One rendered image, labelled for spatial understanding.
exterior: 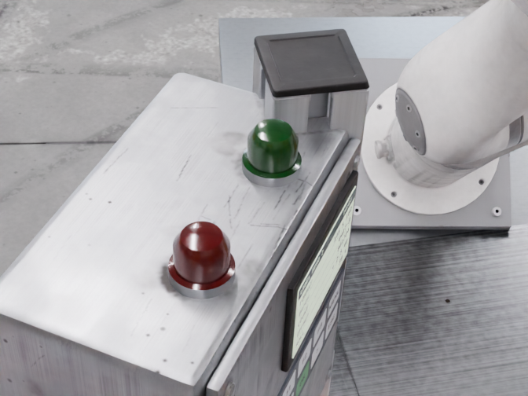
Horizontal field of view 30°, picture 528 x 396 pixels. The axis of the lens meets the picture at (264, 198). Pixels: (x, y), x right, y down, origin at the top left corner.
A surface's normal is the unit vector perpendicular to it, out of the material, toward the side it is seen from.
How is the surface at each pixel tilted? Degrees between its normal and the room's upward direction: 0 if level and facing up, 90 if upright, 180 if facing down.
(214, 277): 90
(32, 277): 0
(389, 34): 0
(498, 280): 0
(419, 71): 73
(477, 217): 41
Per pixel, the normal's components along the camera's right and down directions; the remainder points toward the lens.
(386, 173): 0.04, -0.11
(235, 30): 0.04, -0.73
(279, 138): 0.11, -0.55
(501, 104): -0.51, 0.68
